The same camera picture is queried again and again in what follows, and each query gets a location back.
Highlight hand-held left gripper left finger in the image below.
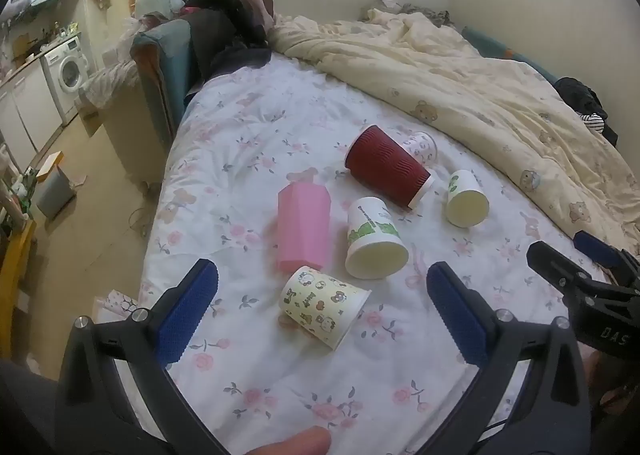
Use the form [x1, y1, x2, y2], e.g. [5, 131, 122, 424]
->
[56, 259, 232, 455]

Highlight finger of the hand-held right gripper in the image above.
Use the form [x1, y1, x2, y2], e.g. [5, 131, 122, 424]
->
[527, 240, 598, 297]
[573, 231, 640, 281]

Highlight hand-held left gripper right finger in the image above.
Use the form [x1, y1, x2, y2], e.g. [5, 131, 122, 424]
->
[425, 262, 592, 455]

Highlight yellow cartoon print paper cup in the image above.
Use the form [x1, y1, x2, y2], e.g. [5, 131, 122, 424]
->
[278, 265, 372, 351]

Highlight small white green print cup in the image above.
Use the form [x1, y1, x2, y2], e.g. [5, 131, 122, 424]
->
[444, 168, 491, 228]

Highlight large white green print cup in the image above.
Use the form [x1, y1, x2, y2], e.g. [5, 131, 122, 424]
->
[344, 196, 410, 280]

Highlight pink ribbed plastic cup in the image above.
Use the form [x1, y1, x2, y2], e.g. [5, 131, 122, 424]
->
[277, 182, 332, 272]

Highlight dark red corrugated paper cup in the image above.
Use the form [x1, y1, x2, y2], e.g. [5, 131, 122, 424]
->
[344, 124, 435, 210]

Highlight white pink print paper cup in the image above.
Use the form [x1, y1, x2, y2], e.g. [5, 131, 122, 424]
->
[401, 131, 439, 167]

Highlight person's left hand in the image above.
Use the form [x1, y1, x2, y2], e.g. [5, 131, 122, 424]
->
[234, 425, 332, 455]

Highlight pink printed box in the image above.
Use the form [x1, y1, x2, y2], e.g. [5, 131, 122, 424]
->
[101, 288, 142, 322]

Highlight striped cloth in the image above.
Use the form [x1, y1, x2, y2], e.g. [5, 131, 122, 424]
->
[579, 112, 608, 136]

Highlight black garment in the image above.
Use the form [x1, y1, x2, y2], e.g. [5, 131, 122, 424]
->
[554, 76, 622, 147]

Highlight grey waste bin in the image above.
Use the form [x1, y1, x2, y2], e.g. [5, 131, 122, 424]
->
[34, 167, 78, 221]

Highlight yellow stool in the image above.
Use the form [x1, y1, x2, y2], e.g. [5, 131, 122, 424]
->
[0, 216, 38, 317]

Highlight floral bed sheet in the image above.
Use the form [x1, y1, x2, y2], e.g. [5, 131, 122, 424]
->
[134, 54, 618, 455]

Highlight orange cardboard box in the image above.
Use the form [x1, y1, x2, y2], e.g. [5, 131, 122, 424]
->
[35, 150, 66, 182]

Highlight cream bear print quilt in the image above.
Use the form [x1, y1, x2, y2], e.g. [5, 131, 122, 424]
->
[269, 6, 640, 257]

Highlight blue armchair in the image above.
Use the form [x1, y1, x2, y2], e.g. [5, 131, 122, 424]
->
[130, 16, 202, 142]

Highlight white kitchen cabinets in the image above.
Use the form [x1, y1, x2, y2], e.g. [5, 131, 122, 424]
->
[0, 62, 64, 172]

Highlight white washing machine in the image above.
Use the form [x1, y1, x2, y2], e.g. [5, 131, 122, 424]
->
[39, 34, 94, 127]

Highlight pile of dark clothes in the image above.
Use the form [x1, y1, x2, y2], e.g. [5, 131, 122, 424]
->
[179, 0, 277, 87]

